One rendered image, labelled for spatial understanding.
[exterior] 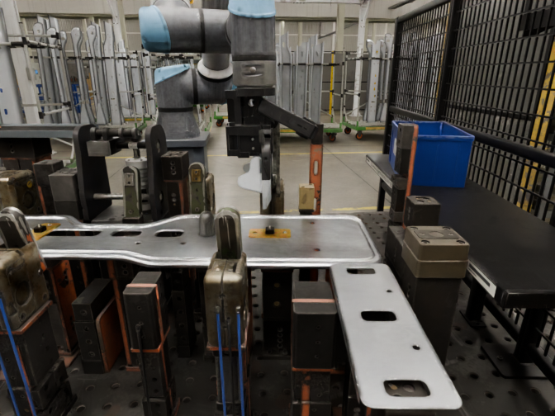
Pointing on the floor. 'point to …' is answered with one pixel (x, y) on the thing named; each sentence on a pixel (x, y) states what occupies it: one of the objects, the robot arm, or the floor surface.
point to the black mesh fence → (527, 360)
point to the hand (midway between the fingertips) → (269, 196)
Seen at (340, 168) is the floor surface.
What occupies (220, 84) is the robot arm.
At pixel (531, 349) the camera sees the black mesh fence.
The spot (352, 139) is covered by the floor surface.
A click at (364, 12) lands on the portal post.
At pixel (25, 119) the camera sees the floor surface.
